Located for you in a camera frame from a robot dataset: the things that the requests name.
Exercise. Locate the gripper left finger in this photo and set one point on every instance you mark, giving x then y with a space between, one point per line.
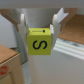
23 25

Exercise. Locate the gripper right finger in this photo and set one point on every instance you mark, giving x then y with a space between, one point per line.
55 23

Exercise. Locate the yellow block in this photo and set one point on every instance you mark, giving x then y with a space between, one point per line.
39 43

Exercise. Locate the wooden drawer box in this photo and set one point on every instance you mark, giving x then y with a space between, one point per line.
10 63

